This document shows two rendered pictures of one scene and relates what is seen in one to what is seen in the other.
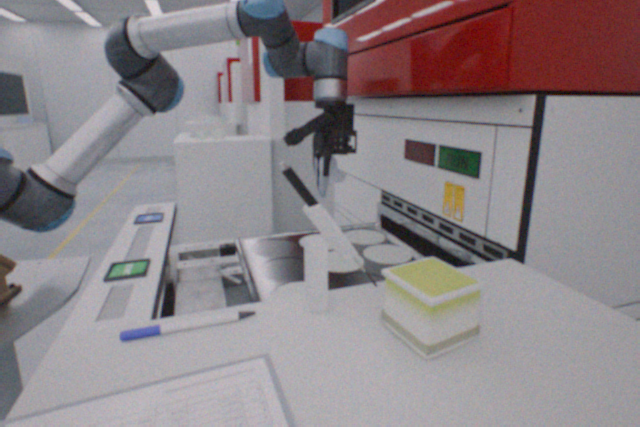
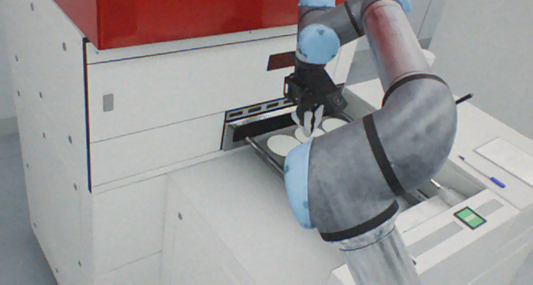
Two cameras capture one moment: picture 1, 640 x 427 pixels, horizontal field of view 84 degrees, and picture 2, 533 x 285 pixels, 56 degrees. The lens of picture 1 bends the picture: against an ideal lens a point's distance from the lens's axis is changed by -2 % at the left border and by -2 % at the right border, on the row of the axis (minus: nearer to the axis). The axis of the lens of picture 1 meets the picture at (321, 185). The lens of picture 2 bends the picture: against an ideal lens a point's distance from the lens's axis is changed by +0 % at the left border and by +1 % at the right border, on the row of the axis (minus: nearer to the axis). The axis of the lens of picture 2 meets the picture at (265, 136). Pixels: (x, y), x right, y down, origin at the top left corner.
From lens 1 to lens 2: 1.67 m
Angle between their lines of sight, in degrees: 102
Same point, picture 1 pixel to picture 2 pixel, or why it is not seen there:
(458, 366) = not seen: hidden behind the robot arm
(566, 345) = not seen: hidden behind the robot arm
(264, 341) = (467, 152)
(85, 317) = (506, 210)
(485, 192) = (335, 63)
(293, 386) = (476, 143)
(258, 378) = (483, 149)
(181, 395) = (503, 162)
